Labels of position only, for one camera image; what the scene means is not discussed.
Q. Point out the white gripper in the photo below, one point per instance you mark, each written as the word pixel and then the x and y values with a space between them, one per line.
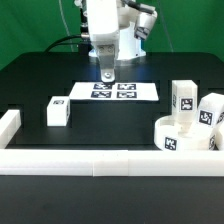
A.
pixel 103 26

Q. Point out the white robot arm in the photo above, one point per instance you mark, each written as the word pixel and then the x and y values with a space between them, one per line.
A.
pixel 129 47

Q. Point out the white paper marker sheet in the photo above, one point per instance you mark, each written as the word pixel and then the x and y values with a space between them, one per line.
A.
pixel 117 91

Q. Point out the white U-shaped fence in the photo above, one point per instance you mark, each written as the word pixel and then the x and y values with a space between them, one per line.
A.
pixel 101 162

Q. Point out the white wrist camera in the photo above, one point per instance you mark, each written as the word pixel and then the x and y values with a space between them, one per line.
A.
pixel 144 25

